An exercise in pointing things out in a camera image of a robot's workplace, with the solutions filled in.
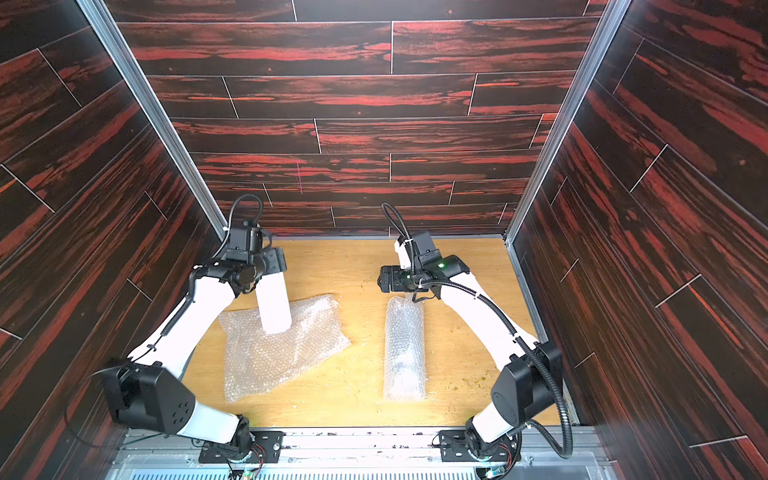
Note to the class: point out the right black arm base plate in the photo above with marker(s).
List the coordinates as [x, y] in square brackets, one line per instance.
[456, 445]

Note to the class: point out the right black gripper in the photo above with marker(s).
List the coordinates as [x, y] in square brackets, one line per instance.
[387, 279]

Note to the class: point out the white ribbed vase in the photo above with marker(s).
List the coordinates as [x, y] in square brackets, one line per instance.
[273, 304]

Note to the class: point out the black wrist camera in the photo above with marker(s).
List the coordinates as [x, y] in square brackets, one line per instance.
[419, 255]
[245, 239]

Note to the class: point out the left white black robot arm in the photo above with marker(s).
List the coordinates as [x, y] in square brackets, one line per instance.
[145, 391]

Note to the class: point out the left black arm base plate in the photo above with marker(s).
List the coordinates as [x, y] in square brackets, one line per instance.
[266, 447]

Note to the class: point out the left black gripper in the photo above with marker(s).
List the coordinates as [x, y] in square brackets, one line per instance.
[277, 260]

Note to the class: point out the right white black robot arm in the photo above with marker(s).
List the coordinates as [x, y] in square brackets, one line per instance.
[528, 391]

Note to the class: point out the aluminium front rail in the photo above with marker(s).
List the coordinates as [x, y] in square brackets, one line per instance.
[361, 453]

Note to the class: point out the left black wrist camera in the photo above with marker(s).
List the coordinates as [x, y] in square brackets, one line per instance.
[245, 239]

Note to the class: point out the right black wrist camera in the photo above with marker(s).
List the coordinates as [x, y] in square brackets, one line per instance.
[419, 255]

